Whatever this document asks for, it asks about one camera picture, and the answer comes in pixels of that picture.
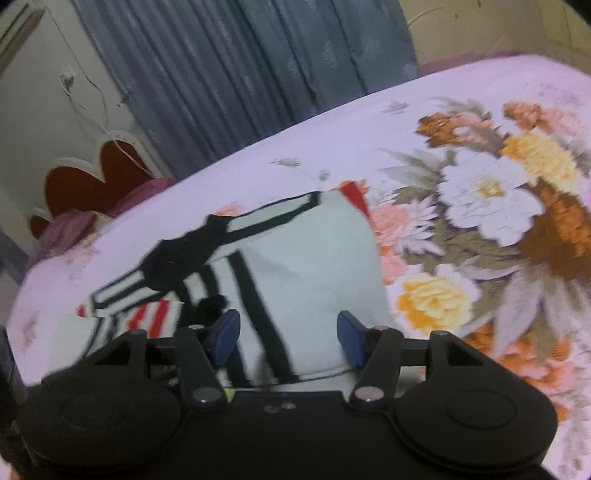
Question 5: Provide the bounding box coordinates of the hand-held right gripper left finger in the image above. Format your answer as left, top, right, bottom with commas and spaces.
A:
92, 309, 241, 409

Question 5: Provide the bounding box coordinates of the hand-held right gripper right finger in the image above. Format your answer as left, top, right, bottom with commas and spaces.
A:
337, 311, 497, 409

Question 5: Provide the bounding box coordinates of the striped knit sweater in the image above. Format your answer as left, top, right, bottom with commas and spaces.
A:
76, 182, 393, 386

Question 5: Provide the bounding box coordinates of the purple pillow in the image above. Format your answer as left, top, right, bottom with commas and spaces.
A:
39, 178, 176, 252

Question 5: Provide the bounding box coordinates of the floral bed sheet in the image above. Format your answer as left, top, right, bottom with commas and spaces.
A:
7, 53, 591, 480

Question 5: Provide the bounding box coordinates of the white and red headboard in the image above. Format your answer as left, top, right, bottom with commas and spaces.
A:
25, 129, 176, 241

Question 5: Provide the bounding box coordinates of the grey-blue curtain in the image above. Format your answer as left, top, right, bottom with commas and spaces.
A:
69, 0, 421, 181

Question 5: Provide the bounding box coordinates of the white air conditioner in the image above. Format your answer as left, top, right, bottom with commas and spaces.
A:
0, 0, 47, 70

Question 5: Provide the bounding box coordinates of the thin white wall cable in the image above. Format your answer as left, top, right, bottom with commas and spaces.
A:
58, 9, 158, 178

